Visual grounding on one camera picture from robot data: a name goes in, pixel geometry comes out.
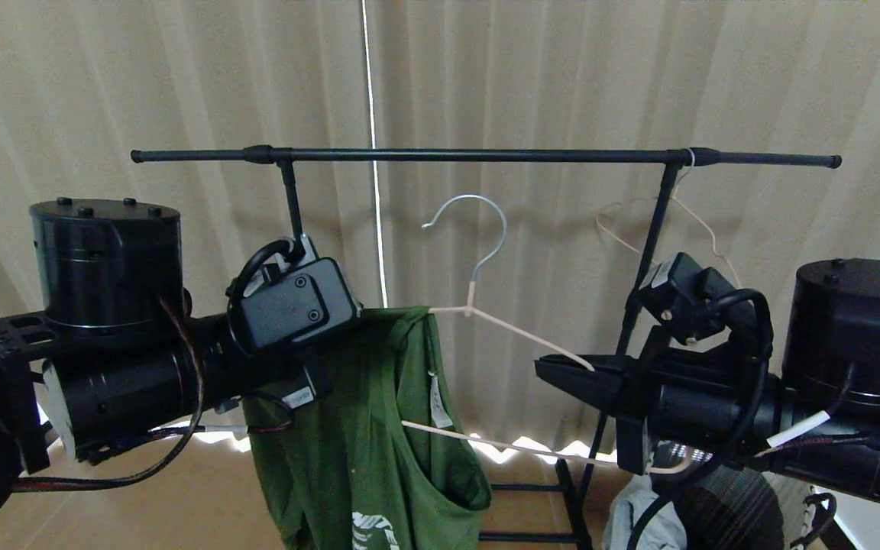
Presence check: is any white laundry basket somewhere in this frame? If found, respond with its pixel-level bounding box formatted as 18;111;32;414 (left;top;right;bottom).
650;442;838;550

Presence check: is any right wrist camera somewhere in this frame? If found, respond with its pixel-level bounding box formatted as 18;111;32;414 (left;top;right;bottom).
639;252;773;367

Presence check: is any pale grey garment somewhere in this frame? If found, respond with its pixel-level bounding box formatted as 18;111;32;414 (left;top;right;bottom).
602;474;687;550

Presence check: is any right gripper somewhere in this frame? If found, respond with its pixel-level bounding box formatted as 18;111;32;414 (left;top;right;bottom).
535;348;880;509

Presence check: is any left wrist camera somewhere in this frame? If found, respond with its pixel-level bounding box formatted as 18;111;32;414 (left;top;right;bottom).
226;238;361;356

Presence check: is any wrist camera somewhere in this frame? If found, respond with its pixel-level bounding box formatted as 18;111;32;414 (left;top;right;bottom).
639;252;773;367
226;238;361;356

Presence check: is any black clothes rack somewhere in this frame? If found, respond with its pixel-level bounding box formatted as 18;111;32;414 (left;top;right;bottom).
131;145;843;547

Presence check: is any green printed shirt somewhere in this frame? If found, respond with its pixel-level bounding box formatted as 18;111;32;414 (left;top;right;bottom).
241;306;493;550

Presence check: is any beige curtain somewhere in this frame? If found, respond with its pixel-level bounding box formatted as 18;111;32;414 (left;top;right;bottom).
0;0;880;459

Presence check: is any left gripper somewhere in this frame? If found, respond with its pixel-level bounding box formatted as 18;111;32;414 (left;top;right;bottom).
41;315;334;463

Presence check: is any pink clothes hanger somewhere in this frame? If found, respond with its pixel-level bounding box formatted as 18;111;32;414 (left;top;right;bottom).
595;170;743;291
402;194;697;476

